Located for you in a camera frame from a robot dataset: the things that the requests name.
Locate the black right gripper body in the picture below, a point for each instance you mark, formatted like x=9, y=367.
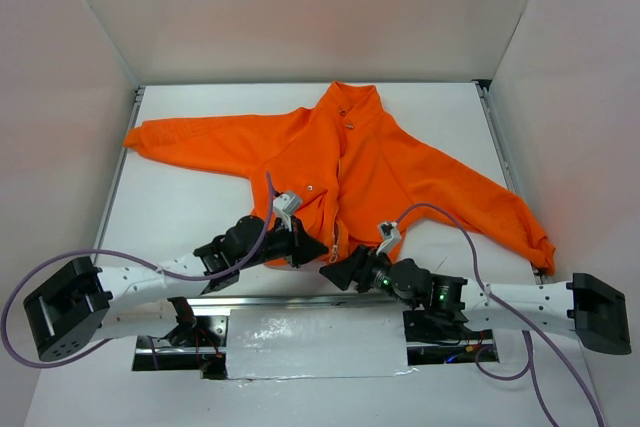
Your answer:
x=359, y=269

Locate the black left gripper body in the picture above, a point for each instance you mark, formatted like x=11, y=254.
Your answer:
x=294, y=243

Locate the clear zipper pull tab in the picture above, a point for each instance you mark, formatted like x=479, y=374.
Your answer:
x=334, y=254

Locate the orange zip-up jacket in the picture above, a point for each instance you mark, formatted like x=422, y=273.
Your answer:
x=353, y=166

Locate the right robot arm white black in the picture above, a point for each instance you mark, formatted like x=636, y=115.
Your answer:
x=584, y=308

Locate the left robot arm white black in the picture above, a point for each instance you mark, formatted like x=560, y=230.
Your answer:
x=83, y=303

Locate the white foil-wrapped block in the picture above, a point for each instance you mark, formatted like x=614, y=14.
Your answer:
x=283, y=344

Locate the aluminium frame rail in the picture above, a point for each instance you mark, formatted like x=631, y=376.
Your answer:
x=159, y=214

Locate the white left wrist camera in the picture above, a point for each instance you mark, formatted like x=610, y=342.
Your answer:
x=285, y=206

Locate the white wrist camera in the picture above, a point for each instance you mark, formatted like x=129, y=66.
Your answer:
x=390, y=237
x=285, y=206

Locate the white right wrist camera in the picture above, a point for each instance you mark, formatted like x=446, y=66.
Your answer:
x=390, y=237

